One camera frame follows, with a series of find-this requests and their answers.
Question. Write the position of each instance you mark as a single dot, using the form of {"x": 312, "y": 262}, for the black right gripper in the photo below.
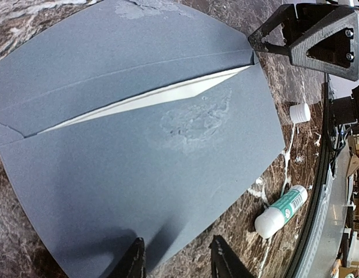
{"x": 327, "y": 11}

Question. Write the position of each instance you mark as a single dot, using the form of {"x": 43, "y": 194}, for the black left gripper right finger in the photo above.
{"x": 225, "y": 262}

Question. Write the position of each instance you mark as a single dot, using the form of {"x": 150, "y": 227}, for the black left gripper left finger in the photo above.
{"x": 133, "y": 262}

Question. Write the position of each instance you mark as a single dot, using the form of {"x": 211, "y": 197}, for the green white glue stick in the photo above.
{"x": 280, "y": 212}

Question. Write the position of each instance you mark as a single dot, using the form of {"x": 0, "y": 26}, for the white glue stick cap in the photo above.
{"x": 300, "y": 113}

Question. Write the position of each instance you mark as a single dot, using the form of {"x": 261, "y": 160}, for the blue-grey envelope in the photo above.
{"x": 164, "y": 172}

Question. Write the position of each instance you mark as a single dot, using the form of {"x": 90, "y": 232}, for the white letter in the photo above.
{"x": 178, "y": 91}

